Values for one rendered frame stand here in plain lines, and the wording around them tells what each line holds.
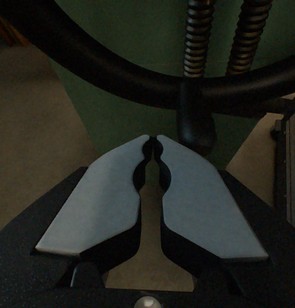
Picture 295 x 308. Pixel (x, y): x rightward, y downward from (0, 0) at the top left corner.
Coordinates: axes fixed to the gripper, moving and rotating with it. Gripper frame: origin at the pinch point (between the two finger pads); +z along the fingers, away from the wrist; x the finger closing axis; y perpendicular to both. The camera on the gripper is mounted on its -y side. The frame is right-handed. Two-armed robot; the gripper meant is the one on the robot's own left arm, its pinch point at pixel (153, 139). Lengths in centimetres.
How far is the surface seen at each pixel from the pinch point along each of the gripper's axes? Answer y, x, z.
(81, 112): 9.4, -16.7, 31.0
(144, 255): 64, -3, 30
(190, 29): -5.9, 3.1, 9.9
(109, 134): 16.9, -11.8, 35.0
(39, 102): 28, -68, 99
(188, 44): -4.8, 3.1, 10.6
